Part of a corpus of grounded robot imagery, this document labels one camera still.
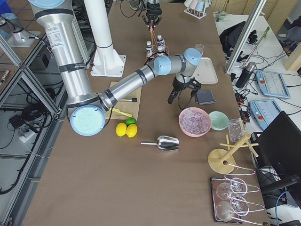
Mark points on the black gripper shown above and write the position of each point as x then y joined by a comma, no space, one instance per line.
177,85
153,6

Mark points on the copper wire bottle basket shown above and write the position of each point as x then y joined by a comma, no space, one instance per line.
155,47

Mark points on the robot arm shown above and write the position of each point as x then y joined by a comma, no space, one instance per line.
140,5

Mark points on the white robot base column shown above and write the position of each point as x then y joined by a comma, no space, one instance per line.
107,62

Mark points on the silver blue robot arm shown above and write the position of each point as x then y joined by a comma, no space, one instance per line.
86,109

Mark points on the folded grey cloth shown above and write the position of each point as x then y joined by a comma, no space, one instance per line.
204,97

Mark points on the pink bowl of ice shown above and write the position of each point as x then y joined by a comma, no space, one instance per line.
194,122

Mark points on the cream rabbit tray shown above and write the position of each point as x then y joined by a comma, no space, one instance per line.
205,72

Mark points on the steel muddler black tip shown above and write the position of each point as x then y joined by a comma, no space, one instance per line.
129,100

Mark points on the pastel cups rack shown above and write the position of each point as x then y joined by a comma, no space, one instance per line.
196,8

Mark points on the steel ice scoop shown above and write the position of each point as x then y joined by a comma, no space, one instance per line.
164,143

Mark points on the yellow plastic knife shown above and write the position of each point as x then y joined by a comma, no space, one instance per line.
121,112

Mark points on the green lime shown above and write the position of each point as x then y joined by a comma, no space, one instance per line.
130,121

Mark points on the green ceramic bowl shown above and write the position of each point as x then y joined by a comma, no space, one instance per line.
219,120

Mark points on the yellow lemon near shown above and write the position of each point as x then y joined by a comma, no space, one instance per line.
131,130

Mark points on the yellow lemon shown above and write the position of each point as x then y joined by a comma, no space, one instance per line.
121,129
131,130

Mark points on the clear wine glass on tray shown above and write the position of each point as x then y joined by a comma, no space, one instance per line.
200,48

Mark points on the yellow lemon far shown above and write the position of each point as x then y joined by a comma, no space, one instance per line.
121,129

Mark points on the clear textured tumbler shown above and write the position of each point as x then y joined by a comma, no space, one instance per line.
235,129

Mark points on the black backpack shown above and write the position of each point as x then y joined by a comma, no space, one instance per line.
230,36

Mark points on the black steel thermos bottle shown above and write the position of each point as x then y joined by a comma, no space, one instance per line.
245,75

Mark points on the wooden cup tree stand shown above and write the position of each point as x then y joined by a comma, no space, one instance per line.
222,161

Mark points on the blue teach pendant near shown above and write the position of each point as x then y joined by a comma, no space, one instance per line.
264,111

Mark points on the blue teach pendant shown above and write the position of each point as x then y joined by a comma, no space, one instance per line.
272,84
264,111

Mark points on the blue teach pendant far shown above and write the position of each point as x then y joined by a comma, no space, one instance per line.
272,84

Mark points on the upside-down wine glass upper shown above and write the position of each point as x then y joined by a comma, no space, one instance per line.
234,187

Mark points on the upside-down wine glass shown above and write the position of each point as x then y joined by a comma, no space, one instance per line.
234,187
235,209

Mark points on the black metal glass rack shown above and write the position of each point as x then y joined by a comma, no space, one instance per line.
214,183

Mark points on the black computer monitor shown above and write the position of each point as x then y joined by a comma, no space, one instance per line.
281,144

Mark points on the upside-down wine glass lower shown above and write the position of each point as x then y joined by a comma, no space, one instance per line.
235,209

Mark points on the aluminium frame post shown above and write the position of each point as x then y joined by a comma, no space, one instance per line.
259,4

